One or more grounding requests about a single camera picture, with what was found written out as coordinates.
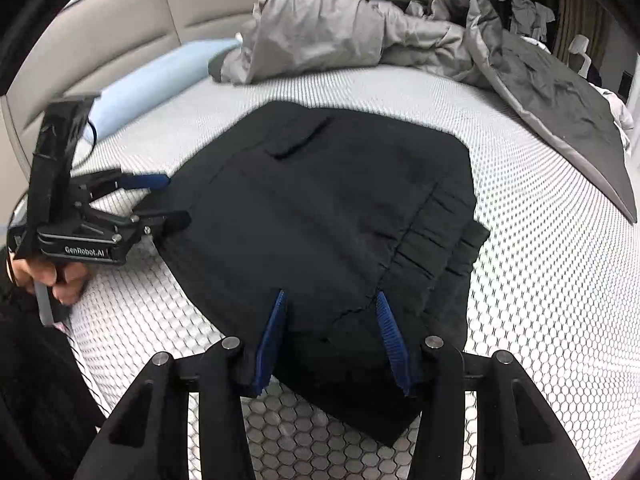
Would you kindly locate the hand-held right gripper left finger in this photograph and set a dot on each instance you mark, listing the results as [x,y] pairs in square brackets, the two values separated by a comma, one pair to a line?
[270,345]

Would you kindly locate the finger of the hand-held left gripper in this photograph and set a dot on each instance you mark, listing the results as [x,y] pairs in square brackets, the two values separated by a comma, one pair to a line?
[147,181]
[170,221]

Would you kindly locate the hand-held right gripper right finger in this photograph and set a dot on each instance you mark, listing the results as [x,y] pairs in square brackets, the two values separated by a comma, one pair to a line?
[395,345]

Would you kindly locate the black pants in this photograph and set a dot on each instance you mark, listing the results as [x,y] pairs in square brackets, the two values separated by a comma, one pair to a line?
[325,210]

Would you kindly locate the person's left hand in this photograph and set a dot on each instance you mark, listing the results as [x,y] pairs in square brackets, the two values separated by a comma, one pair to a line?
[45,272]

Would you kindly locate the light blue bolster pillow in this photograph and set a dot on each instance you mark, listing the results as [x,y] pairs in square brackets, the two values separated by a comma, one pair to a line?
[160,80]

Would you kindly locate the dark grey pillow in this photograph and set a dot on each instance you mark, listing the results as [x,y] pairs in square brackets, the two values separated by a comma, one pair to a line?
[216,67]

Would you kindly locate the person's dark clothing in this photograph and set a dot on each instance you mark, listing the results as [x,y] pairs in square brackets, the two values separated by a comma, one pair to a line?
[35,385]

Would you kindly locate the white hexagon patterned bed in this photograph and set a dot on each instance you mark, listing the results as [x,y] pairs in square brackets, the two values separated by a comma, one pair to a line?
[525,260]

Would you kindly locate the beige upholstered headboard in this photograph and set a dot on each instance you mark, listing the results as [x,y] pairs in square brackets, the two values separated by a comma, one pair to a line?
[210,5]

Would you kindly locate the grey duvet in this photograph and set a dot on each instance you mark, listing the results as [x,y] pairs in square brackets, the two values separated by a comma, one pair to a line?
[350,25]

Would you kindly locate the white crumpled cloth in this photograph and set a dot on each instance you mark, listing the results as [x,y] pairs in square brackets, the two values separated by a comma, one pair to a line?
[617,107]

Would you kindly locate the black cabinet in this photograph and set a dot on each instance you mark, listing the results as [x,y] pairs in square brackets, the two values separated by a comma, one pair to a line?
[626,85]

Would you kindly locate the white chair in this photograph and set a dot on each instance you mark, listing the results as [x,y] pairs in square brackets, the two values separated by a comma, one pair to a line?
[580,45]

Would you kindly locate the pile of grey clothes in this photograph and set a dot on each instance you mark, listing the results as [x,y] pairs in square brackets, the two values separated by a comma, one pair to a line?
[520,7]

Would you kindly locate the olive green curtain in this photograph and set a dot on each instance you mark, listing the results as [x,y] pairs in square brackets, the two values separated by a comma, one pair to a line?
[575,10]

